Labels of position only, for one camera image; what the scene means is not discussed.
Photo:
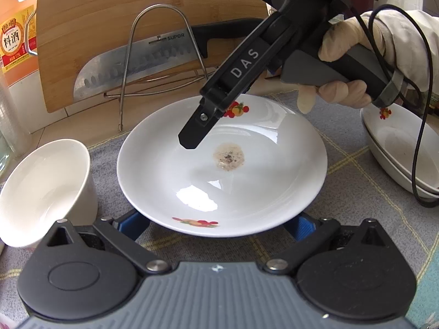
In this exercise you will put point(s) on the orange cooking wine bottle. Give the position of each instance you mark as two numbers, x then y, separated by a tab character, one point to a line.
13	41

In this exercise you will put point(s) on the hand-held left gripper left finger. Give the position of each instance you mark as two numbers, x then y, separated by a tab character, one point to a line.
132	226

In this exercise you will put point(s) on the white fruit print plate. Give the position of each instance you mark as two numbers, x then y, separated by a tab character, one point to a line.
401	144
391	173
267	164

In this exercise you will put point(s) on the person's right forearm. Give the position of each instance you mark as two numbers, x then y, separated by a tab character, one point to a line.
411	41

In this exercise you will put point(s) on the stack of clear plastic cups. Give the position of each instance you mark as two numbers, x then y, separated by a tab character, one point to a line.
13	116

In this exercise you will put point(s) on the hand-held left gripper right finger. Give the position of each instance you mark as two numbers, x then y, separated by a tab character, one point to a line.
303	228

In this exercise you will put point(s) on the person's right hand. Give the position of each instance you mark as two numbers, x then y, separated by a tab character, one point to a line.
343	37

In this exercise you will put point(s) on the bamboo cutting board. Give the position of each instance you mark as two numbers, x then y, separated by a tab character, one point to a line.
103	7

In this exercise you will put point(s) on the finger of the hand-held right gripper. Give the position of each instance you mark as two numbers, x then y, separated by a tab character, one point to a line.
193	133

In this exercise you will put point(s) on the white bowl pink flowers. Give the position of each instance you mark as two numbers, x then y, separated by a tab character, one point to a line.
44	185

